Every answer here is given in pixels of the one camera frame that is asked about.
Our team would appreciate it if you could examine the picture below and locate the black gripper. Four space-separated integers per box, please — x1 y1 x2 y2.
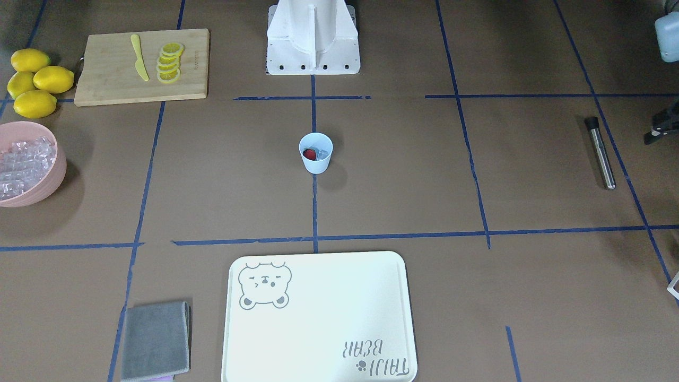
643 101 678 145

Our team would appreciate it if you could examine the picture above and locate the red strawberry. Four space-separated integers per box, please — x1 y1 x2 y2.
302 148 318 161

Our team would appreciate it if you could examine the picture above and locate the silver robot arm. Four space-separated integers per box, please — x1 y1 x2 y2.
643 1 678 145

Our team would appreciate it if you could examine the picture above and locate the white cup rack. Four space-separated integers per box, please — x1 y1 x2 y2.
667 272 679 301

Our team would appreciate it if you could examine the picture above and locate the light blue plastic cup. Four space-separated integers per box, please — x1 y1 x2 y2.
298 132 334 175

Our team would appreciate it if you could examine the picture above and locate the pile of ice cubes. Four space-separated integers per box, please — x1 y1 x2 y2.
1 136 56 201

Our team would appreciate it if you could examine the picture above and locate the cream bear serving tray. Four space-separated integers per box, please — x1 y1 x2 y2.
221 251 418 381

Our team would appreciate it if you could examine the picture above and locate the lemon slice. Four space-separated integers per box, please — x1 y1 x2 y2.
155 62 180 74
159 42 185 58
156 54 180 67
156 68 181 84

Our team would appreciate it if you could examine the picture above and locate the bamboo cutting board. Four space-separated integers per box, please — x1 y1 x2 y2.
74 29 210 107

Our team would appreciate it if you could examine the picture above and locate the yellow plastic knife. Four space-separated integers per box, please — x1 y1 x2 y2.
129 34 150 81

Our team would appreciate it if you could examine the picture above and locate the grey folded cloth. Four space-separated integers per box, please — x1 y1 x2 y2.
120 300 191 381

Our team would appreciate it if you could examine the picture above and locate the whole yellow lemon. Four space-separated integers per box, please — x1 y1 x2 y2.
7 72 37 100
10 48 51 73
32 66 75 94
14 90 57 119

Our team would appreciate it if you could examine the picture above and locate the pink bowl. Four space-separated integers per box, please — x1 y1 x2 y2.
1 121 66 207

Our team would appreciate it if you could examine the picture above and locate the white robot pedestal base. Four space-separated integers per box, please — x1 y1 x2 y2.
265 1 361 75

